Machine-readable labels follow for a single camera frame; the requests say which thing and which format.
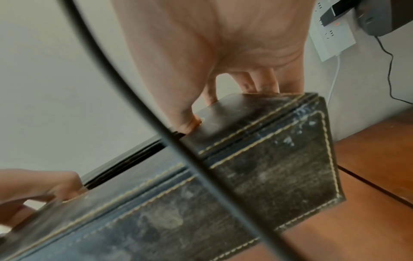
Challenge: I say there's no black plug adapter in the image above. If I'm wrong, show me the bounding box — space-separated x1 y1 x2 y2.
319 0 362 28

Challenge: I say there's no white power strip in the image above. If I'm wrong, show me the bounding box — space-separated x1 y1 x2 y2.
308 0 358 62

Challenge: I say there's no person's left hand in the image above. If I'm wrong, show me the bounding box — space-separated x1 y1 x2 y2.
0 168 86 230

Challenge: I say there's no black tissue box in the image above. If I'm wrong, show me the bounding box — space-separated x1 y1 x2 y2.
0 92 348 261

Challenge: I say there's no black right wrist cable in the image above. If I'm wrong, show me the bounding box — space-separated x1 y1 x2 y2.
61 0 285 261

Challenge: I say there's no person's right hand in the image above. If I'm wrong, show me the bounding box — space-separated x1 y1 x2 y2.
111 0 315 135

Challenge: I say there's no black television cable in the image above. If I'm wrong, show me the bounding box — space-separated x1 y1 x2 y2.
373 35 413 106

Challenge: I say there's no low wooden television stand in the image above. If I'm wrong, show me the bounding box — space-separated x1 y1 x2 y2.
333 107 413 206

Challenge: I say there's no white power strip cable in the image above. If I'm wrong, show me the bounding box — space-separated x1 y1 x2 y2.
325 53 342 105

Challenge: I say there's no red-brown wooden table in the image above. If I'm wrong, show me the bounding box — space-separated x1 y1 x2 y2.
222 166 413 261

